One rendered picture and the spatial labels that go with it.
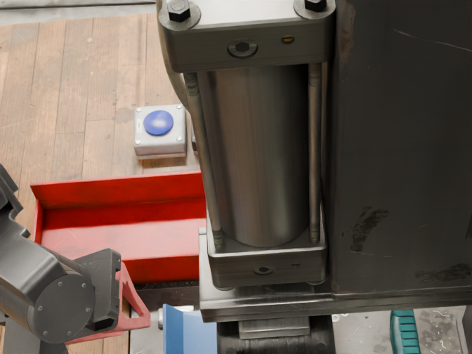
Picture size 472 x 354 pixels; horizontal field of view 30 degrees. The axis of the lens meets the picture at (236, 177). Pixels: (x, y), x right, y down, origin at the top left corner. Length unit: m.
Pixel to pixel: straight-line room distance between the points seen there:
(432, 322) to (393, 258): 0.42
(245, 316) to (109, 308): 0.12
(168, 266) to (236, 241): 0.39
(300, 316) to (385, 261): 0.14
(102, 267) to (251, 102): 0.33
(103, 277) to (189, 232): 0.32
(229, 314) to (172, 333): 0.19
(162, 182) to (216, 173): 0.51
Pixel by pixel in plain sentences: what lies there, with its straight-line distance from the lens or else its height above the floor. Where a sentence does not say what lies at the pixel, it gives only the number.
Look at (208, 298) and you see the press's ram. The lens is 0.74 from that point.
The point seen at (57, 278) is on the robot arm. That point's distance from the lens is 0.67.
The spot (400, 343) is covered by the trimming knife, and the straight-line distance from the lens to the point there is 1.00.
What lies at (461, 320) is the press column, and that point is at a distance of 1.04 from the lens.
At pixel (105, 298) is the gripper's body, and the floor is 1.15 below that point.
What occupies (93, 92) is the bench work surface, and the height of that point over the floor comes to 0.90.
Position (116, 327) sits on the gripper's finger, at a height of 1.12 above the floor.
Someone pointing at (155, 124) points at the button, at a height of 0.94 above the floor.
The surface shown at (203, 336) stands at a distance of 0.93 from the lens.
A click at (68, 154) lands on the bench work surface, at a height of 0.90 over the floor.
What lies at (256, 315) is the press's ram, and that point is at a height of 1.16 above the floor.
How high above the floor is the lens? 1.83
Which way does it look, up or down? 55 degrees down
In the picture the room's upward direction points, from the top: 7 degrees counter-clockwise
